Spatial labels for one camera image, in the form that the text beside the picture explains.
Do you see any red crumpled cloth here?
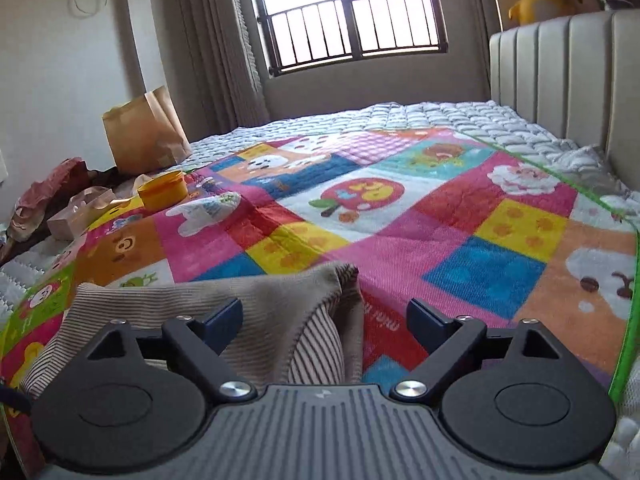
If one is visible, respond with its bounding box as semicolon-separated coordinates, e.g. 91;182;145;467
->
10;157;103;241

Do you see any colourful printed blanket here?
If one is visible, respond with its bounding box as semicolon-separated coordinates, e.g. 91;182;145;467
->
0;128;640;480

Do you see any beige padded headboard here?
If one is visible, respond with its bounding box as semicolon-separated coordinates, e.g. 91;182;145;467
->
489;9;640;194

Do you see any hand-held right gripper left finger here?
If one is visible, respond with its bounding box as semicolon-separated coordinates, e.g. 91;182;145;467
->
87;296;257;402

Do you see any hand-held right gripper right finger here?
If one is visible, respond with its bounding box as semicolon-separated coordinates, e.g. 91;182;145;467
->
391;298;561;401

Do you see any yellow round container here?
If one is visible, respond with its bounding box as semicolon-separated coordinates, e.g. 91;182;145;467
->
136;170;189;212

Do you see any brown paper bag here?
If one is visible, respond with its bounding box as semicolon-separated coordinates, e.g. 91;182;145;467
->
102;85;192;177

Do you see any window with dark railing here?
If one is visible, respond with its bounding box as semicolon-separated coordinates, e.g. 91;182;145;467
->
244;0;450;78

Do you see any small beige box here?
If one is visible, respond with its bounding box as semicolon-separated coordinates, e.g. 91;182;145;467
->
46;186;117;242

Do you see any beige curtain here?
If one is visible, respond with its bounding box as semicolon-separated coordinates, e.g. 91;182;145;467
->
172;0;271;132

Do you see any beige striped garment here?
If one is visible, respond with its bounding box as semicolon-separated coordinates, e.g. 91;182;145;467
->
20;261;366;401

